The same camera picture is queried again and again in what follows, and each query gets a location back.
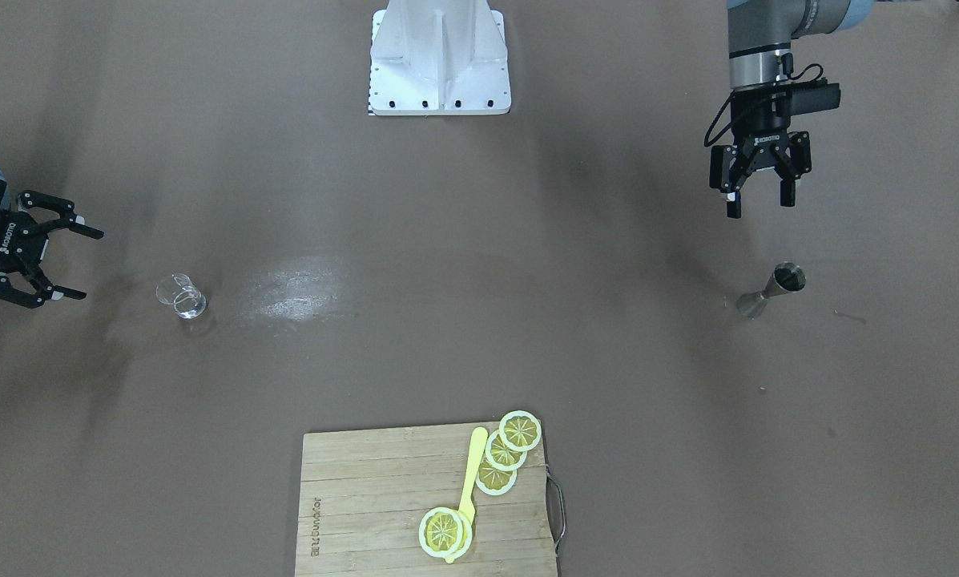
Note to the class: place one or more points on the bamboo cutting board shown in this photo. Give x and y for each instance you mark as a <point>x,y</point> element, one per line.
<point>363,494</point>

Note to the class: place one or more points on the clear glass measuring cup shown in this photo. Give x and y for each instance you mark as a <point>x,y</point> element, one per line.
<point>178,292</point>

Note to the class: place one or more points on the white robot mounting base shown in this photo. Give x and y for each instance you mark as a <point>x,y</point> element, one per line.
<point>431,58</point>

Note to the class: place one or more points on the lemon slice top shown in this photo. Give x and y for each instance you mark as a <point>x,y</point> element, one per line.
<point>520,430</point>

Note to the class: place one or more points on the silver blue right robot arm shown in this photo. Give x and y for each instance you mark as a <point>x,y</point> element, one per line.
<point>26,221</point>

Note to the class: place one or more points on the lemon slice front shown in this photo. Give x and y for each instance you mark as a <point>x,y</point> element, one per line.
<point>444,533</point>

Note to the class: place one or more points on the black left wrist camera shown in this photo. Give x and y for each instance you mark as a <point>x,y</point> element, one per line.
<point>811,97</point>

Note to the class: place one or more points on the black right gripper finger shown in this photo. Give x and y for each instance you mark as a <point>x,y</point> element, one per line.
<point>67,218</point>
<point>41,292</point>

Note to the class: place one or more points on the lemon slice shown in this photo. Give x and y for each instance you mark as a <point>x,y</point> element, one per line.
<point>493,481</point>
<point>520,430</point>
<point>444,533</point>
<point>502,457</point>

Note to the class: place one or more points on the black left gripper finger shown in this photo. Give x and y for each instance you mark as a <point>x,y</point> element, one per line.
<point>788,184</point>
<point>734,182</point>

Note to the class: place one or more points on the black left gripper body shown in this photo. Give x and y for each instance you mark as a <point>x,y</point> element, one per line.
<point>759,122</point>

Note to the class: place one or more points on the steel double jigger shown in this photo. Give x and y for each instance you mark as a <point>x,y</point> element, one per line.
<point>787,277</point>

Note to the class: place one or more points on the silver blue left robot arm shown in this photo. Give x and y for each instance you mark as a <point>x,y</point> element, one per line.
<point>760,35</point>

